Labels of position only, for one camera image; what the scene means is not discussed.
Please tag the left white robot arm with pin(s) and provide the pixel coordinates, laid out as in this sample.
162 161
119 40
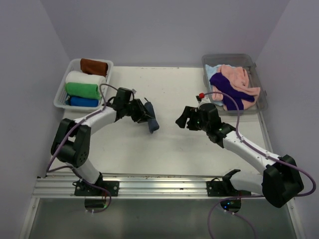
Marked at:
71 144

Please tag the clear grey plastic bin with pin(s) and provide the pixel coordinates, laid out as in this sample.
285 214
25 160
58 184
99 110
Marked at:
238 60

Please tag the green rolled towel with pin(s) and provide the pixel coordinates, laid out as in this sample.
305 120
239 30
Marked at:
90 91

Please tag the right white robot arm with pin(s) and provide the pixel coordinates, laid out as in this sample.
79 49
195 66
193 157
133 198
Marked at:
278 179

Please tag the purple towel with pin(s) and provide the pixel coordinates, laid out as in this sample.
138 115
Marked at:
219 84

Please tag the aluminium front rail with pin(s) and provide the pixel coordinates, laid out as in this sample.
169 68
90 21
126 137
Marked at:
60 185

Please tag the white rolled towel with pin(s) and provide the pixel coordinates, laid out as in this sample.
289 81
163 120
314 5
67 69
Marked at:
78 77

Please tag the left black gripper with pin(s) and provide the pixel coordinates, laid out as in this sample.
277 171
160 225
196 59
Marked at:
140 117

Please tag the pink towel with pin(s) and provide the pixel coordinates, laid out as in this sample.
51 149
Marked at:
239 80

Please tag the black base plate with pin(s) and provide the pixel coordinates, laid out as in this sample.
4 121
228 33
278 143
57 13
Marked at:
219 188
104 188

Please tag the blue rolled towel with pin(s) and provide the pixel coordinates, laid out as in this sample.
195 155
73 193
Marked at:
81 102

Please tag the brown towel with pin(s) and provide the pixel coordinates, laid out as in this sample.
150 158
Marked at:
93 67

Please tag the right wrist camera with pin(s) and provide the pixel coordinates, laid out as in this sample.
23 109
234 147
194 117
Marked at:
202 99

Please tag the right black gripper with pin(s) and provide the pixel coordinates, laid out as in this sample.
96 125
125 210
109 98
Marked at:
189 112

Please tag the white plastic basket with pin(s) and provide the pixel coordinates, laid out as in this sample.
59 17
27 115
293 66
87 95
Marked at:
74 65

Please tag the dark grey-blue towel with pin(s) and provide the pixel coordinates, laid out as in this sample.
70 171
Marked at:
152 121

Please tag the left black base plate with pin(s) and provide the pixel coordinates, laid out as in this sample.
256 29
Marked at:
104 188

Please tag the light blue towel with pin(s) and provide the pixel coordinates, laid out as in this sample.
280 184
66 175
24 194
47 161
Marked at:
210 71

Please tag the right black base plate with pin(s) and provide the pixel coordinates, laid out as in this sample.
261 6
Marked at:
219 188

